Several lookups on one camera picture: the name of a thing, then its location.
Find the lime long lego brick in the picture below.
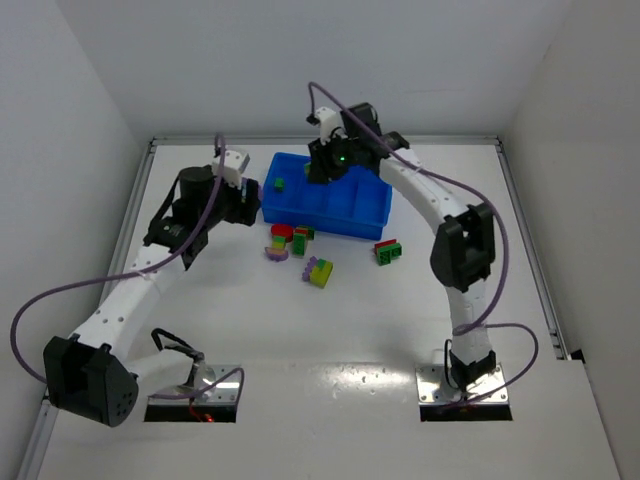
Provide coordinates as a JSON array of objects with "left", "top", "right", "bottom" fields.
[{"left": 309, "top": 263, "right": 333, "bottom": 288}]

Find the purple butterfly lego stack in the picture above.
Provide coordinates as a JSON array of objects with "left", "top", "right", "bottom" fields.
[{"left": 264, "top": 235, "right": 289, "bottom": 262}]

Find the blue divided sorting bin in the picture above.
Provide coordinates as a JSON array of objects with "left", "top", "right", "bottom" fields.
[{"left": 262, "top": 152, "right": 392, "bottom": 240}]

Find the purple cable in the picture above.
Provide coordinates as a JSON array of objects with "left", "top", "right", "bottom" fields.
[
  {"left": 306, "top": 81, "right": 540, "bottom": 412},
  {"left": 10, "top": 133, "right": 246, "bottom": 401}
]

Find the metal base plate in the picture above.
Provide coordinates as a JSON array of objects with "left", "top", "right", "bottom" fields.
[
  {"left": 415, "top": 363, "right": 510, "bottom": 405},
  {"left": 148, "top": 364, "right": 245, "bottom": 407}
]

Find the red round lego piece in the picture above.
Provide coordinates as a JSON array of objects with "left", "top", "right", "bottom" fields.
[{"left": 270, "top": 224, "right": 294, "bottom": 242}]

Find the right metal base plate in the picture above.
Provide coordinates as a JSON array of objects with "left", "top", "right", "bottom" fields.
[{"left": 415, "top": 363, "right": 510, "bottom": 405}]

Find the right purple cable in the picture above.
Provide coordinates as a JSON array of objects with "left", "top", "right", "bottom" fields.
[{"left": 306, "top": 81, "right": 540, "bottom": 412}]

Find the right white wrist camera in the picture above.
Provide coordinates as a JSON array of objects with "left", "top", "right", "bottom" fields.
[{"left": 306, "top": 107, "right": 344, "bottom": 145}]

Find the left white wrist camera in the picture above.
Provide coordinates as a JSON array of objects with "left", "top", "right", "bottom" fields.
[{"left": 211, "top": 148, "right": 250, "bottom": 188}]

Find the red lego plate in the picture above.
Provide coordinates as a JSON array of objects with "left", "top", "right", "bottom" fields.
[{"left": 374, "top": 239, "right": 398, "bottom": 252}]

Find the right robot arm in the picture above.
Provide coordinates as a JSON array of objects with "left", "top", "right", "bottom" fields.
[{"left": 307, "top": 103, "right": 496, "bottom": 391}]

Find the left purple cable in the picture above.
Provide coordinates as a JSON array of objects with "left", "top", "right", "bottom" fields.
[{"left": 10, "top": 133, "right": 246, "bottom": 401}]

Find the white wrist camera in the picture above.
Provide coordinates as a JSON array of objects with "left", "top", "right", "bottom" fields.
[
  {"left": 306, "top": 107, "right": 344, "bottom": 145},
  {"left": 211, "top": 148, "right": 250, "bottom": 188}
]

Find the green red lego stack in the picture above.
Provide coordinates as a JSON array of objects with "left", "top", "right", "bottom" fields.
[{"left": 292, "top": 225, "right": 315, "bottom": 257}]

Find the green four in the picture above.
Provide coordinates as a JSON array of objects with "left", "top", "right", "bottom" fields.
[{"left": 376, "top": 243, "right": 402, "bottom": 266}]

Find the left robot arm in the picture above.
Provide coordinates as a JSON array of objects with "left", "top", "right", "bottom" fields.
[{"left": 43, "top": 166, "right": 261, "bottom": 427}]

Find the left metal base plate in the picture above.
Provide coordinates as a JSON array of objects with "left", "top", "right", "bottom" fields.
[{"left": 148, "top": 364, "right": 245, "bottom": 407}]

